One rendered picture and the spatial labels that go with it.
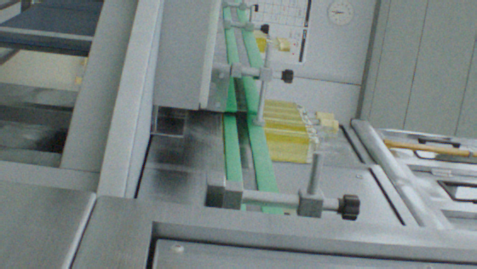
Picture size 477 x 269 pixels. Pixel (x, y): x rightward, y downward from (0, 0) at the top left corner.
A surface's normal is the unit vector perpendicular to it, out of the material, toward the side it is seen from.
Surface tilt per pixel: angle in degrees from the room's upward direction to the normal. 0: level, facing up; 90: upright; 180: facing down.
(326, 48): 90
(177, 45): 90
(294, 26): 90
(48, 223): 90
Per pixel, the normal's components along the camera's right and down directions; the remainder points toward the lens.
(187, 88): 0.08, 0.29
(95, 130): 0.17, -0.66
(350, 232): 0.14, -0.95
